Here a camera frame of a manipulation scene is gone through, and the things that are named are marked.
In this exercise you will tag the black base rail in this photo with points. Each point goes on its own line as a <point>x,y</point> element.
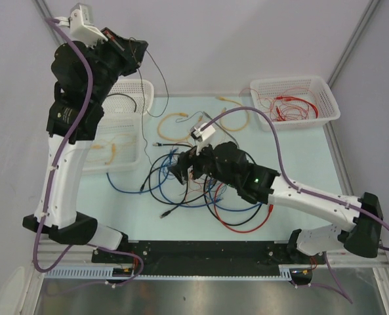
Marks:
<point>163,258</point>

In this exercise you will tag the translucent basket front left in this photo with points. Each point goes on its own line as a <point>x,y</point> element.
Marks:
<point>117,145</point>

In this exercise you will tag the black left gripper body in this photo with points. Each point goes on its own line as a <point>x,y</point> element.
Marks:
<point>119,60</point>

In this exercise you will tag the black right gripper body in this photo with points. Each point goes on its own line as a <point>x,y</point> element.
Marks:
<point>202,164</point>

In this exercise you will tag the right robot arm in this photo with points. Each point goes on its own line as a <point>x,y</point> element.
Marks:
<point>354,223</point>

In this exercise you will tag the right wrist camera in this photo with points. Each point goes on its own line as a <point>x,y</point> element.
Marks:
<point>202,135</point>

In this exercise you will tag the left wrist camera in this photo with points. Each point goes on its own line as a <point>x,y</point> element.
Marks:
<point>80,22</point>

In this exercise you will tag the white basket right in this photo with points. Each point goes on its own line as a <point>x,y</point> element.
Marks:
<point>295,102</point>

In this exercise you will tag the white basket back left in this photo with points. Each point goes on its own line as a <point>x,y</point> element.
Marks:
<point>129,96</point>

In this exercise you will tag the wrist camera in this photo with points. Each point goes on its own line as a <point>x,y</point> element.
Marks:
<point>80,22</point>
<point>202,135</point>

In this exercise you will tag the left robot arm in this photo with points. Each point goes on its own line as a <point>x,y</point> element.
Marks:
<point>85,74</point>

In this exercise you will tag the white basket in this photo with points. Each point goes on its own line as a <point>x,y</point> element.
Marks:
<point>295,102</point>
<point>129,96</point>

